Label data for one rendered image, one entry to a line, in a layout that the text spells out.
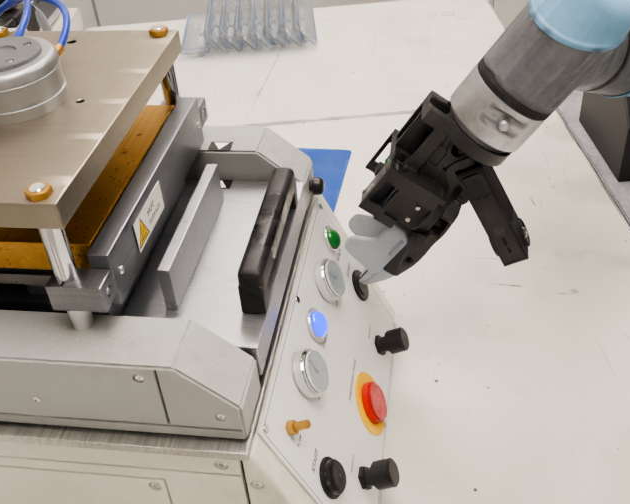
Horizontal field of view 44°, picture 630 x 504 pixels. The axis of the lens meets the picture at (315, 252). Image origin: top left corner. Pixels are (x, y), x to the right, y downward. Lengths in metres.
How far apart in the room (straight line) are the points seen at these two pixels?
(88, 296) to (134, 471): 0.15
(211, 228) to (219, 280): 0.07
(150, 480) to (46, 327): 0.14
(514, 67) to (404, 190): 0.14
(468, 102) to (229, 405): 0.32
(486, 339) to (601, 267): 0.19
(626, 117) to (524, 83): 0.49
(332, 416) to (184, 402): 0.18
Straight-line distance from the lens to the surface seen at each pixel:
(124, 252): 0.57
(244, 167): 0.75
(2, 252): 0.60
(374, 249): 0.76
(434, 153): 0.71
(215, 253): 0.67
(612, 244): 1.05
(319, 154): 1.21
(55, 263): 0.54
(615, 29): 0.65
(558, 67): 0.65
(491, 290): 0.95
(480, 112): 0.67
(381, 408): 0.77
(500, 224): 0.74
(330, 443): 0.68
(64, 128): 0.59
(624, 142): 1.14
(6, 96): 0.61
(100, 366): 0.55
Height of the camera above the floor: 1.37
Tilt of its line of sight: 38 degrees down
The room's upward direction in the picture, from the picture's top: 5 degrees counter-clockwise
